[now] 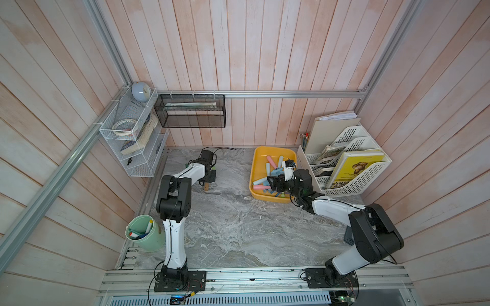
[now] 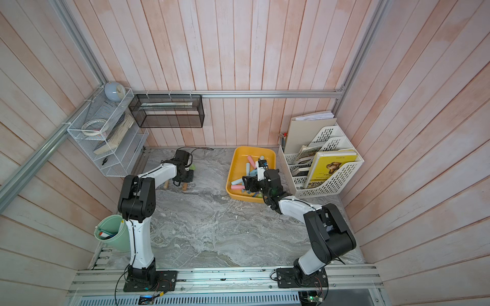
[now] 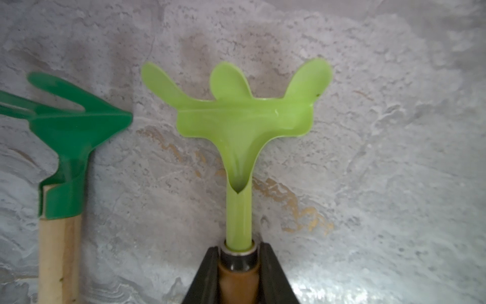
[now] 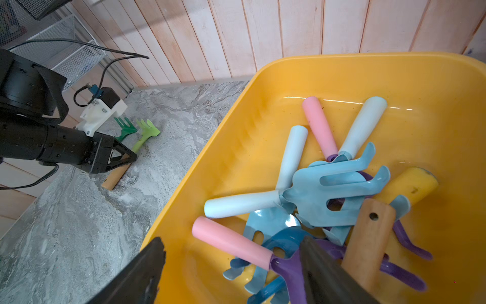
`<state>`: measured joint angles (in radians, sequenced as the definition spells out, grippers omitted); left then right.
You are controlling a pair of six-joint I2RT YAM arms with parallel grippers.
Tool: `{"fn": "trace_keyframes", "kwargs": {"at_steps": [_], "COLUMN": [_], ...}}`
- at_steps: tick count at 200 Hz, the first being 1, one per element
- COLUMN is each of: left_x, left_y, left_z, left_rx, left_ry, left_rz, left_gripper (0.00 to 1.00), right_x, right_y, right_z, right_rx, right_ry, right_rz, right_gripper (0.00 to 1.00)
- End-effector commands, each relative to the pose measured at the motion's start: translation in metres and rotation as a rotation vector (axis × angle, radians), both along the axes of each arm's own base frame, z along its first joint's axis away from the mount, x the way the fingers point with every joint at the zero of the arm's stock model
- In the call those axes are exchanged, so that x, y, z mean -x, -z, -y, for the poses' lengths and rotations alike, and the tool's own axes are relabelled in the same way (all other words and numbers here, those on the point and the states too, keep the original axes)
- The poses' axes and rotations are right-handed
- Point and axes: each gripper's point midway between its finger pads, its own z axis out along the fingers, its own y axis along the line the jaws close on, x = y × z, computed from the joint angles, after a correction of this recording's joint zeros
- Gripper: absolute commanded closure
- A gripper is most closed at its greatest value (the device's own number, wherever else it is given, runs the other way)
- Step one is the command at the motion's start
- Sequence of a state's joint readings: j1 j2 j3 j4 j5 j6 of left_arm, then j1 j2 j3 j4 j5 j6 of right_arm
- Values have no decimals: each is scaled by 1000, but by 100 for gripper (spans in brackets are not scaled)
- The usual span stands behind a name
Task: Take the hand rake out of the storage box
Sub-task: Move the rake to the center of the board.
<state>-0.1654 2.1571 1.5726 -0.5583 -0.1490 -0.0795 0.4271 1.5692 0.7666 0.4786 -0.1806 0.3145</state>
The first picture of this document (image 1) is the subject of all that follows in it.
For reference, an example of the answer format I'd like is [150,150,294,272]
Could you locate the pink handled garden tool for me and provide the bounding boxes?
[266,156,277,170]

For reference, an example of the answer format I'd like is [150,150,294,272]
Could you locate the yellow storage box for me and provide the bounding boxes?
[249,146,297,203]

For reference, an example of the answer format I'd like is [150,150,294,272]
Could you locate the papers in mesh basket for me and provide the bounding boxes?
[163,102,218,111]

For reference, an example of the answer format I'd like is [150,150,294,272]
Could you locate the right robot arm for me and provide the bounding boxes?
[267,167,404,288]

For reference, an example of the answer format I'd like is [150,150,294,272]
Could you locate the bundle of pencils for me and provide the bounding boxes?
[301,133,310,150]

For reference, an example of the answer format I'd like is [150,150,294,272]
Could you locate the roll of white tape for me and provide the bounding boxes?
[111,119,137,136]

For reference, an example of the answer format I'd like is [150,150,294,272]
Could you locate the light blue hand rake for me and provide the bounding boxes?
[271,156,284,177]

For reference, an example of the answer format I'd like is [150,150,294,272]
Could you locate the white wire wall shelf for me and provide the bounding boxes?
[100,82,168,178]

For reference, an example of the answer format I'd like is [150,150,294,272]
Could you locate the green cup with pens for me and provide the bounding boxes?
[125,215,165,252]

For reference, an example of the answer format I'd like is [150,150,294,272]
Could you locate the aluminium front rail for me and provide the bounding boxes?
[98,263,414,297]

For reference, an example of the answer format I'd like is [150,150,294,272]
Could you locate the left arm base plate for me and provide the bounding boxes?
[154,269,207,292]

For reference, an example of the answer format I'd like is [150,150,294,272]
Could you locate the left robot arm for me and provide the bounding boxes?
[156,149,216,288]

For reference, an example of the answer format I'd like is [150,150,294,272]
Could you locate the yellow picture book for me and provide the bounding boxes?
[325,149,385,189]

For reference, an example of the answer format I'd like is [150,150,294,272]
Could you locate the beige folder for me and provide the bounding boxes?
[305,118,360,154]

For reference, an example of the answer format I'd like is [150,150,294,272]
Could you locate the black mesh wall basket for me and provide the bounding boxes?
[154,94,227,128]

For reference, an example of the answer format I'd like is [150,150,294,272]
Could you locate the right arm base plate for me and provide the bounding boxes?
[304,268,359,289]

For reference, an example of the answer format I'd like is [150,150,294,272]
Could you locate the white desktop file organizer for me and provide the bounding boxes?
[297,124,392,197]

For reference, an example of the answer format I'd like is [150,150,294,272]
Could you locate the old book on shelf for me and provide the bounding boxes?
[120,113,159,156]

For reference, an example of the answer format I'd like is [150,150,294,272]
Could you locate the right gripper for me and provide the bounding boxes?
[267,173,302,200]

